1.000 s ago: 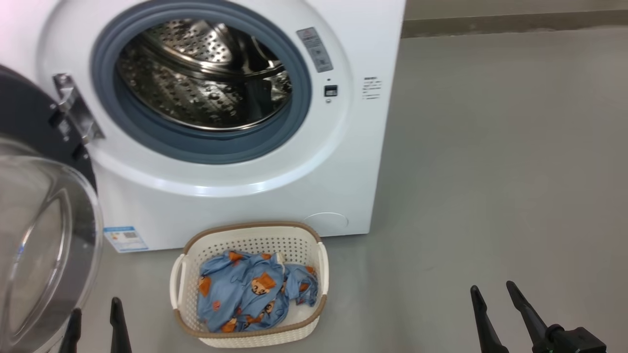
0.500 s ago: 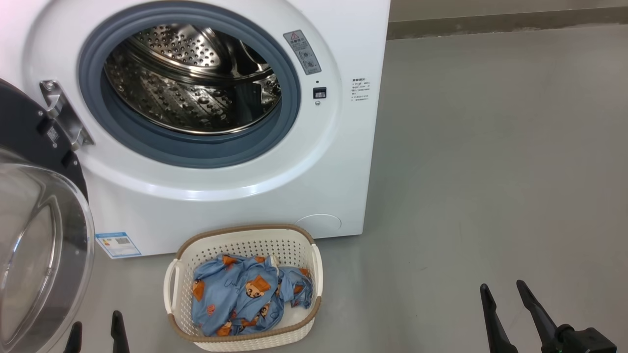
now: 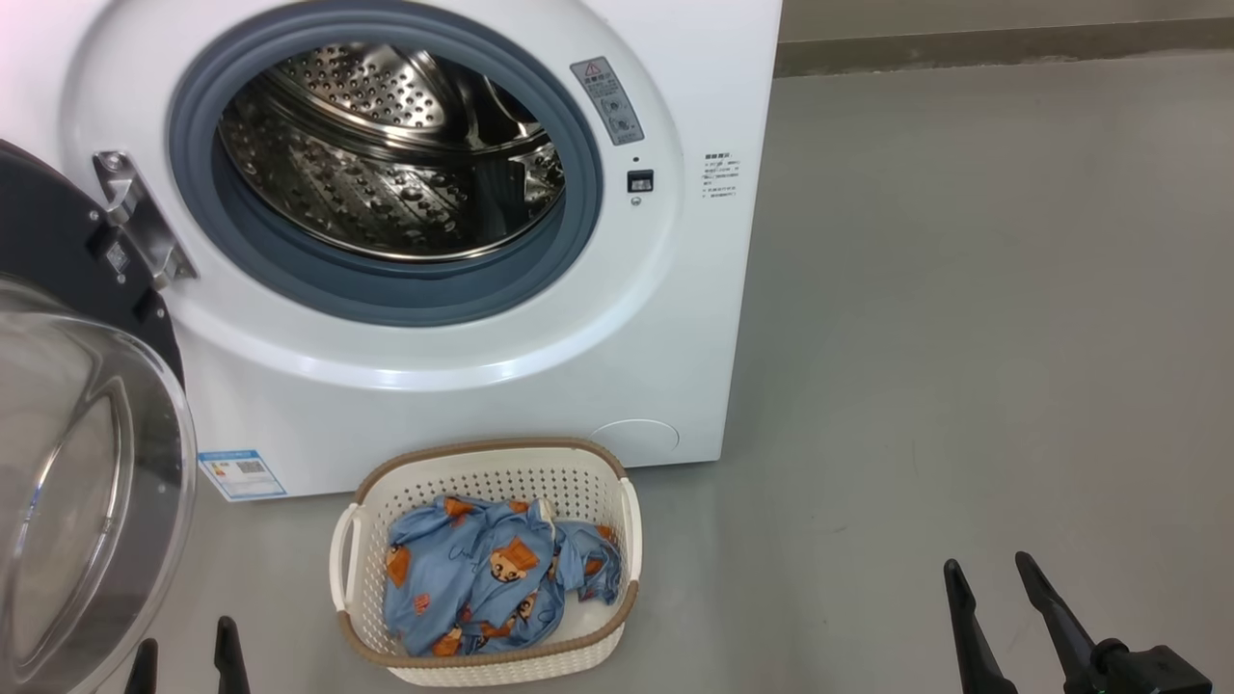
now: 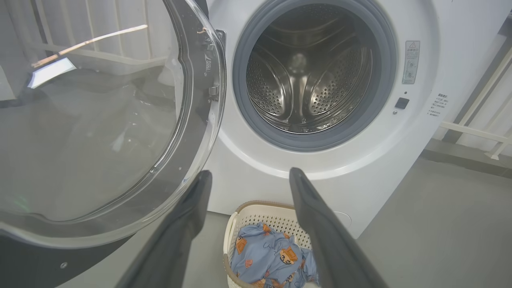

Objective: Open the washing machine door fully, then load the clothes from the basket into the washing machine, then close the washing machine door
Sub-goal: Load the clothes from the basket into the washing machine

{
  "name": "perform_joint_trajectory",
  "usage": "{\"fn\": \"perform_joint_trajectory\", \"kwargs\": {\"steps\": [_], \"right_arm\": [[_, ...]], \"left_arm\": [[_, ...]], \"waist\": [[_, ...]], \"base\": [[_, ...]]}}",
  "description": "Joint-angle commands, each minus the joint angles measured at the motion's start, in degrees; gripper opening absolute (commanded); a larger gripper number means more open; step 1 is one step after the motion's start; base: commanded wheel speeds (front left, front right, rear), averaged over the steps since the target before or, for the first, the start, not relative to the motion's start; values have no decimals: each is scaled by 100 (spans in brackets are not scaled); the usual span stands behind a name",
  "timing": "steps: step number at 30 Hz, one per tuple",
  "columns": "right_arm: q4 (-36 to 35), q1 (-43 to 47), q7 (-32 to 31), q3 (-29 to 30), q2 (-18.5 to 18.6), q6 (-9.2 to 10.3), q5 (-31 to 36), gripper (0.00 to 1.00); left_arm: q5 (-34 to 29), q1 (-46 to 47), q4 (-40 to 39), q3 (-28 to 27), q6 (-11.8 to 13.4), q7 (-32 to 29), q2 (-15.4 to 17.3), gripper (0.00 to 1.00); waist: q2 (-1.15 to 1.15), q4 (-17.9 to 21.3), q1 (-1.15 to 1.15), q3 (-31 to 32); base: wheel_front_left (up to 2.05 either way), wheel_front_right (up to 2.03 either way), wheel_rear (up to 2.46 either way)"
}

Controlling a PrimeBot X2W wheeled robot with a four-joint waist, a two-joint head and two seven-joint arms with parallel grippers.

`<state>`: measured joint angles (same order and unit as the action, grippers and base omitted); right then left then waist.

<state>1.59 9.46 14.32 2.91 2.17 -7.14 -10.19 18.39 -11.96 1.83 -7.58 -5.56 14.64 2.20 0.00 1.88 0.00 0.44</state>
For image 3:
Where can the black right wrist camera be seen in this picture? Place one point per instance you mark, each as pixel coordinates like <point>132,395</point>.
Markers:
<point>1152,673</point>

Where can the small printed text label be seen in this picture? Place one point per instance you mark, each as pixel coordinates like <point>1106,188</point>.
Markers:
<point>721,175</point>

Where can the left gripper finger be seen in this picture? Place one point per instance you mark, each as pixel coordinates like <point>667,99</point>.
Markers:
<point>143,675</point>
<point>230,665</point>

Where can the grey warning sticker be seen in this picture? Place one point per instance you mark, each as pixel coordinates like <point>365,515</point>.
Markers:
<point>607,101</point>

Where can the blue energy label sticker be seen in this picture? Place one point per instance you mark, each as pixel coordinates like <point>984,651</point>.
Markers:
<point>243,474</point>

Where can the cream perforated laundry basket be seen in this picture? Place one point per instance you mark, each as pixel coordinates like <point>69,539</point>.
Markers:
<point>482,477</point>

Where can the metal door hinge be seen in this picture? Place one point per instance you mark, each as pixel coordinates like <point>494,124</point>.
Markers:
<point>145,222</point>

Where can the white washing machine body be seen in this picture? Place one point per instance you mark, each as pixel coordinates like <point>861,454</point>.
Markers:
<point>482,386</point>

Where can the black door latch socket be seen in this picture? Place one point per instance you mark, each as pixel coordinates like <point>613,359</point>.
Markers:
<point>640,181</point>

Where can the blue bear print garment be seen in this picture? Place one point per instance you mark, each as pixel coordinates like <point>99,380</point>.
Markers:
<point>588,559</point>
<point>463,578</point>

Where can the black rimmed glass washer door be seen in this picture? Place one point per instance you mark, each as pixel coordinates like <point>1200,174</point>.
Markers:
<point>58,241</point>

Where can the round white filter cover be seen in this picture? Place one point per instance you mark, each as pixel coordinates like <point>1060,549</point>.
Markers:
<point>636,436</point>

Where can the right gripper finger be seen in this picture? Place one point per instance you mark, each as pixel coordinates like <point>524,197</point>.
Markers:
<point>1056,607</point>
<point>972,655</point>

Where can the grey rubber door gasket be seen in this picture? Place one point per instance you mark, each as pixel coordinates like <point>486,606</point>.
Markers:
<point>386,294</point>

